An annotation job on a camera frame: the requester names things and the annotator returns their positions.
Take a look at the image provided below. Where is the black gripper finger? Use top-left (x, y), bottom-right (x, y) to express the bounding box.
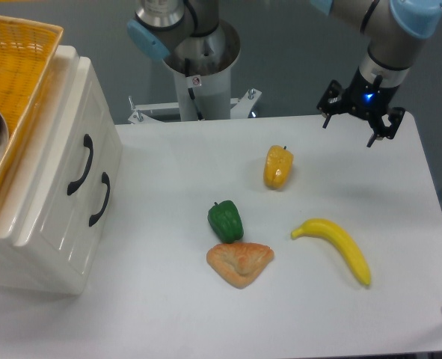
top-left (316, 80), bottom-right (350, 129)
top-left (366, 107), bottom-right (405, 147)

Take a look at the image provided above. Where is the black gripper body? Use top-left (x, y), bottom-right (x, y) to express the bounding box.
top-left (346, 68), bottom-right (399, 120)

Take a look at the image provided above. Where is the black top drawer handle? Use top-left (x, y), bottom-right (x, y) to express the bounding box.
top-left (67, 133), bottom-right (94, 196)

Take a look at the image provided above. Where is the black drawer handle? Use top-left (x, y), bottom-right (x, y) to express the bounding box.
top-left (67, 133), bottom-right (94, 196)
top-left (88, 171), bottom-right (111, 227)

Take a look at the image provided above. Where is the white drawer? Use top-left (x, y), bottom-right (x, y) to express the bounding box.
top-left (64, 126), bottom-right (122, 295)
top-left (15, 57), bottom-right (111, 251)

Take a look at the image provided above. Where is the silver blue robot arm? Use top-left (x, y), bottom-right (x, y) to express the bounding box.
top-left (127, 1), bottom-right (442, 141)

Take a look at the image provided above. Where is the white drawer cabinet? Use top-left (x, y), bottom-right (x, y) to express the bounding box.
top-left (0, 46), bottom-right (122, 295)

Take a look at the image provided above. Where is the yellow bell pepper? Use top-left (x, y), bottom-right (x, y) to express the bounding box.
top-left (263, 145), bottom-right (294, 189)

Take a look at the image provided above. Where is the yellow banana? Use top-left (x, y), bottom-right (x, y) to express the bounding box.
top-left (290, 218), bottom-right (372, 287)

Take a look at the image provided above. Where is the green bell pepper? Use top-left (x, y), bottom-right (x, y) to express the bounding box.
top-left (207, 200), bottom-right (244, 244)

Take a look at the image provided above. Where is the triangular pastry bread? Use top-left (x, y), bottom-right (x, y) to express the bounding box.
top-left (206, 242), bottom-right (274, 289)

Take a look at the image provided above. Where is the yellow woven basket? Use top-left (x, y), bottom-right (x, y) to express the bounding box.
top-left (0, 15), bottom-right (64, 207)

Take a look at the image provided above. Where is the black cable on pedestal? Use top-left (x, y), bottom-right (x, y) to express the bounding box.
top-left (185, 58), bottom-right (206, 121)

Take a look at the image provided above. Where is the black bottom drawer handle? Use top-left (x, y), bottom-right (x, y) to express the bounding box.
top-left (88, 171), bottom-right (111, 227)

